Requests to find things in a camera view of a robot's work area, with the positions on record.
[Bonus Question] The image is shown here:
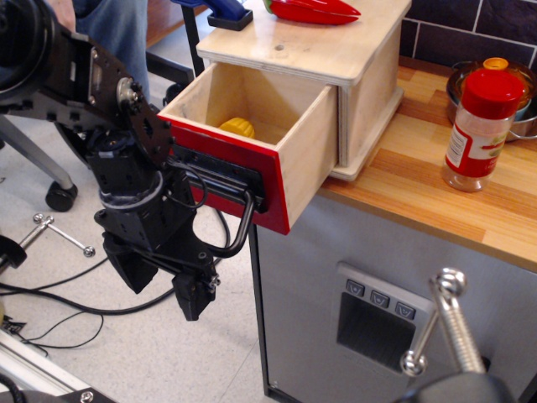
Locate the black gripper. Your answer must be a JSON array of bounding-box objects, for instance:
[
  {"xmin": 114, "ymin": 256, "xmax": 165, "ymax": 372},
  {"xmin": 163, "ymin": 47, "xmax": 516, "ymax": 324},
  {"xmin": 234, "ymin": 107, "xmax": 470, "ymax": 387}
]
[{"xmin": 86, "ymin": 133, "xmax": 216, "ymax": 322}]

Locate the wooden drawer with red front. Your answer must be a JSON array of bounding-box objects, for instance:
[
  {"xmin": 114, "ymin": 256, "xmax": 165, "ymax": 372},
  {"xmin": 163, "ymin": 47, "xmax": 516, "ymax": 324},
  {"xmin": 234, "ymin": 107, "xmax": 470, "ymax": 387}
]
[{"xmin": 159, "ymin": 63, "xmax": 338, "ymax": 235}]

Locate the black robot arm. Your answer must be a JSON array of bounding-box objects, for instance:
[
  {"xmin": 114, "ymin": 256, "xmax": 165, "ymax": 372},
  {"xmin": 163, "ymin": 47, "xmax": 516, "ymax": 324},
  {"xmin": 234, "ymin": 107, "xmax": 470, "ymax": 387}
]
[{"xmin": 1, "ymin": 1, "xmax": 219, "ymax": 321}]

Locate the blue clamp on box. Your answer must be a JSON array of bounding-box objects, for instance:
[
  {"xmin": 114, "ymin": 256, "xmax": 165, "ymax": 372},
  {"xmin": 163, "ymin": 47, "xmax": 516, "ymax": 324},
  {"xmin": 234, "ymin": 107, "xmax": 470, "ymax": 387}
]
[{"xmin": 175, "ymin": 0, "xmax": 253, "ymax": 31}]

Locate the wooden box housing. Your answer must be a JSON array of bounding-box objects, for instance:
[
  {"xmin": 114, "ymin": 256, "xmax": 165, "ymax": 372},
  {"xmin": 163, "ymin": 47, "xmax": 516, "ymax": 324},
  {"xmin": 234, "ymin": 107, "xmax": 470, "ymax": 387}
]
[{"xmin": 197, "ymin": 0, "xmax": 411, "ymax": 181}]

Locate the office chair base with caster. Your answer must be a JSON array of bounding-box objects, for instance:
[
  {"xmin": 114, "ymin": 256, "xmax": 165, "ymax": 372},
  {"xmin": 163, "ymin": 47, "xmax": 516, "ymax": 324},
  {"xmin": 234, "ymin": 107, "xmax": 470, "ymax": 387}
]
[{"xmin": 1, "ymin": 115, "xmax": 78, "ymax": 212}]

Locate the metal clamp screw at left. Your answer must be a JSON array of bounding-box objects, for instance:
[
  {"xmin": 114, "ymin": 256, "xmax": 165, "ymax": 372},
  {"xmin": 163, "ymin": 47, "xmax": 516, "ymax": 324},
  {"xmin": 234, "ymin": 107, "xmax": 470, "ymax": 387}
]
[{"xmin": 18, "ymin": 213, "xmax": 96, "ymax": 258}]

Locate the yellow toy corn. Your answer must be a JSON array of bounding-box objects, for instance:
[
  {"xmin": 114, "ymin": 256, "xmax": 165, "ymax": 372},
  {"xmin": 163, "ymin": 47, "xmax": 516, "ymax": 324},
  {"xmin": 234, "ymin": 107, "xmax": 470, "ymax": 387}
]
[{"xmin": 219, "ymin": 118, "xmax": 255, "ymax": 139}]

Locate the grey toy kitchen cabinet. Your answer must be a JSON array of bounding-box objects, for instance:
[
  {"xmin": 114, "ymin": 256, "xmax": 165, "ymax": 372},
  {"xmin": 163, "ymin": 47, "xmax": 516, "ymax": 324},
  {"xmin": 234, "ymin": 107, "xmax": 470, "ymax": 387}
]
[{"xmin": 251, "ymin": 195, "xmax": 536, "ymax": 402}]

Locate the person in blue jeans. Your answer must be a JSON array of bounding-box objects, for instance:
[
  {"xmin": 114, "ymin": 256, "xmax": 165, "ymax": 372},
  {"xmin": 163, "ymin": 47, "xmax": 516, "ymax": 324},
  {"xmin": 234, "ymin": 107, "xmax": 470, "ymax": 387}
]
[{"xmin": 48, "ymin": 0, "xmax": 150, "ymax": 97}]

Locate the red toy chili pepper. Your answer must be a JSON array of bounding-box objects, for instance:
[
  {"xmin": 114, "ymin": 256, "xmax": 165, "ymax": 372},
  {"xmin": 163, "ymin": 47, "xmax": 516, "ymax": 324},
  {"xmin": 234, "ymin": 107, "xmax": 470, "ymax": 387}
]
[{"xmin": 263, "ymin": 0, "xmax": 361, "ymax": 25}]

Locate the spice jar with red lid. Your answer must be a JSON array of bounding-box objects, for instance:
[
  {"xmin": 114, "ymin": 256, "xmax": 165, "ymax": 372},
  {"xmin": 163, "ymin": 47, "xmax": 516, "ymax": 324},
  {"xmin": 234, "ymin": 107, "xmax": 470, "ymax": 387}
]
[{"xmin": 441, "ymin": 68, "xmax": 524, "ymax": 192}]

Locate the metal pot with glass lid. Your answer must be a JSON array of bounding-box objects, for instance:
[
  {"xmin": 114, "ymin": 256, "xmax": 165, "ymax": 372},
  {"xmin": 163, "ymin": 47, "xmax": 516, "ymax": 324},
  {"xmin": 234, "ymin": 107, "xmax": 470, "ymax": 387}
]
[{"xmin": 445, "ymin": 57, "xmax": 537, "ymax": 143}]

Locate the black cable on floor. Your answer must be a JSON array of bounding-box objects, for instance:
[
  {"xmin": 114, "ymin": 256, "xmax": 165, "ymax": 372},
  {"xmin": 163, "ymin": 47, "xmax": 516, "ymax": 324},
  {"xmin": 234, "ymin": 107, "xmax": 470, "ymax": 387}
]
[{"xmin": 0, "ymin": 208, "xmax": 232, "ymax": 350}]

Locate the aluminium frame rail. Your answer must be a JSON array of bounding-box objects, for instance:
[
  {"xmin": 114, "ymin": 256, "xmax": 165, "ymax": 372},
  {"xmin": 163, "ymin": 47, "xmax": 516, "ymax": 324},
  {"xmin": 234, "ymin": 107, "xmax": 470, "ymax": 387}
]
[{"xmin": 1, "ymin": 331, "xmax": 113, "ymax": 402}]

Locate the metal clamp screw near camera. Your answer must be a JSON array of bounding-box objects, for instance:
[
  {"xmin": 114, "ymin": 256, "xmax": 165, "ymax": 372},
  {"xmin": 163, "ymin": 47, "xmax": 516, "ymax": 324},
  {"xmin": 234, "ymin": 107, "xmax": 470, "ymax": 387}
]
[{"xmin": 399, "ymin": 268, "xmax": 486, "ymax": 377}]

